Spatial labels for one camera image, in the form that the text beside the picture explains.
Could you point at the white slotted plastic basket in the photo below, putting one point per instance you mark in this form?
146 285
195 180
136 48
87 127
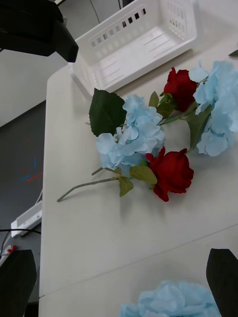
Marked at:
138 49

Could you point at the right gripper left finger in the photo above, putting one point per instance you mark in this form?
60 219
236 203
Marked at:
16 282

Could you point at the red rose pale stem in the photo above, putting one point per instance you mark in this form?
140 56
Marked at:
173 171

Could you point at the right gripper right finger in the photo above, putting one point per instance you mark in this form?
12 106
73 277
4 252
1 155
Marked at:
224 282

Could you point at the pale blue flower large leaf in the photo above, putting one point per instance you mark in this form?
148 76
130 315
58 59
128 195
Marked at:
141 128

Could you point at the white power strip red switch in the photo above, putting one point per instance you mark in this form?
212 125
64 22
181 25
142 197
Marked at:
3 258

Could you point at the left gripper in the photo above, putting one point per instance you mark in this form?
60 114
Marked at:
32 27

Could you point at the green leaf twig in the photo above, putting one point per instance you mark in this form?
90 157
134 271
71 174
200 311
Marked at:
234 53

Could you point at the red rose green stem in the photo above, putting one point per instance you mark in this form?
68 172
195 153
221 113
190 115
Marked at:
179 86

